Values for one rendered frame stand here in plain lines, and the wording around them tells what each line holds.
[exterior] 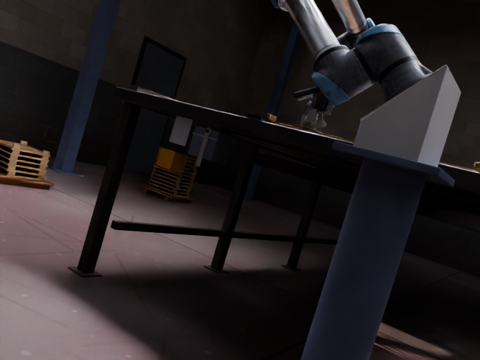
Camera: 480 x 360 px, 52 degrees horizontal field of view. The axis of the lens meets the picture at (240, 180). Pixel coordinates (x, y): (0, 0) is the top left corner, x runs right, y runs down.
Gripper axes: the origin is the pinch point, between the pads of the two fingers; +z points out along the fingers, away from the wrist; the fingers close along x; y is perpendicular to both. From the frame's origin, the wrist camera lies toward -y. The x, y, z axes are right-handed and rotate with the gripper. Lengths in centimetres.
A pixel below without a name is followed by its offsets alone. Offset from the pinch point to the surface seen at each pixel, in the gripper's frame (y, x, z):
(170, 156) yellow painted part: -46, -20, 29
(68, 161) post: -373, 192, 101
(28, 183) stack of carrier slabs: -268, 76, 105
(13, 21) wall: -497, 155, -31
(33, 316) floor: -45, -65, 97
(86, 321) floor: -35, -48, 96
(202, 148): -30.1, -22.0, 21.1
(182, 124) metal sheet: -48, -18, 15
